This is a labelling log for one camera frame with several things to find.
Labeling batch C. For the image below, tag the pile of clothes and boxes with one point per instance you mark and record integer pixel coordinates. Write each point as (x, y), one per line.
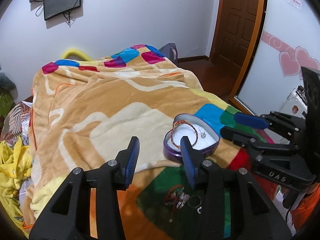
(6, 100)

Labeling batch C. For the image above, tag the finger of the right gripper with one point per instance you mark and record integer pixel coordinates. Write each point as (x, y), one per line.
(251, 121)
(237, 137)

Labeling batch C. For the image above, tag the small black wall monitor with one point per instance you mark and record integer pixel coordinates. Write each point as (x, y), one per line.
(52, 8)

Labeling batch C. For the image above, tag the purple heart-shaped tin box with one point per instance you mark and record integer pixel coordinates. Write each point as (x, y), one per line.
(201, 136)

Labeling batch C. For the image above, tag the brown wooden door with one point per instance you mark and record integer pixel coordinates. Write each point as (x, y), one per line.
(233, 33)

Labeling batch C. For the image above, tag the grey purple backpack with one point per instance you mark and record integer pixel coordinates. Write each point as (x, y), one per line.
(170, 51)

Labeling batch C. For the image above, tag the colourful patchwork fleece blanket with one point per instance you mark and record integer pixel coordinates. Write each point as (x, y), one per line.
(85, 112)

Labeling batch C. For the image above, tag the striped patterned pillow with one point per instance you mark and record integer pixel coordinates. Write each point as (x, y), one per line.
(16, 124)

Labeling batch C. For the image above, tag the yellow foam tube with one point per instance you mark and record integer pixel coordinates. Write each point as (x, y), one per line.
(76, 53)

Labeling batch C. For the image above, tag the yellow cloth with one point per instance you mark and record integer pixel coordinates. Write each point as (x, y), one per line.
(15, 168)

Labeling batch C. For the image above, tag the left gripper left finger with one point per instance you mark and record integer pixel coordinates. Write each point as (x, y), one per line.
(66, 215)

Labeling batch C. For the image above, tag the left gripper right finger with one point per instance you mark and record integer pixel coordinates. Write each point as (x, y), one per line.
(253, 215)

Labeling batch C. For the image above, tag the white sliding door with hearts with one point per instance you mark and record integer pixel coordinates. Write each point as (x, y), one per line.
(290, 40)

